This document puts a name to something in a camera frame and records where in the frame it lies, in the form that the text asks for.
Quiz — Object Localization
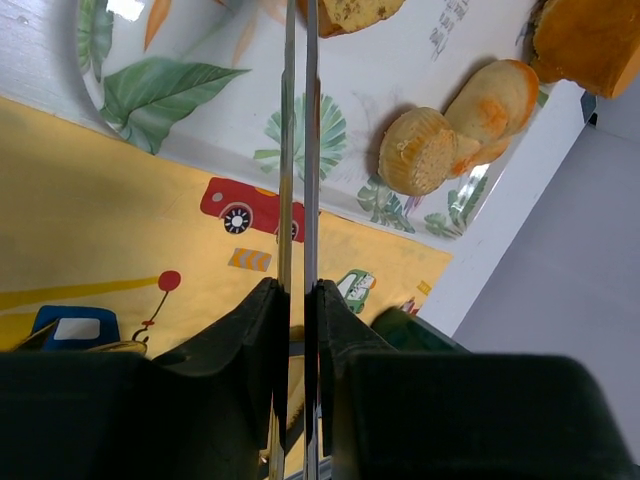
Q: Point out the leaf patterned white tray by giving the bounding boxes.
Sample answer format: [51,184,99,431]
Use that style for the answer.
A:
[76,1,537,240]

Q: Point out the twisted orange bread roll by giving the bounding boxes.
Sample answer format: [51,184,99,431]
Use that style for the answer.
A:
[444,59,539,179]

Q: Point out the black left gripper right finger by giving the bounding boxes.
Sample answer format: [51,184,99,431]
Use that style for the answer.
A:
[316,281,639,479]

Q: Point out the yellow vehicle print placemat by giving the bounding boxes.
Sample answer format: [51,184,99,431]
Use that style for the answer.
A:
[0,95,454,480]

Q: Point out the metal serving tongs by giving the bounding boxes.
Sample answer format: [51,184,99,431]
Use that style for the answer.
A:
[267,0,321,480]

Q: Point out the small round muffin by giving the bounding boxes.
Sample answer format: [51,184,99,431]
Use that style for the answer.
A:
[378,107,458,197]

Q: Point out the tall orange round cake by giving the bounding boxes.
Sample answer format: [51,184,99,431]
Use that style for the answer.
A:
[531,0,639,99]

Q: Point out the gold spoon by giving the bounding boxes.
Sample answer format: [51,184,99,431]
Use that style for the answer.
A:
[87,340,147,355]

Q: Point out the toasted bread slice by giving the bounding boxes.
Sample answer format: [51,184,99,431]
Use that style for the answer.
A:
[316,0,404,38]

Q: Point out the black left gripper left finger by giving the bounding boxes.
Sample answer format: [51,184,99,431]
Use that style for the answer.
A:
[1,278,288,479]

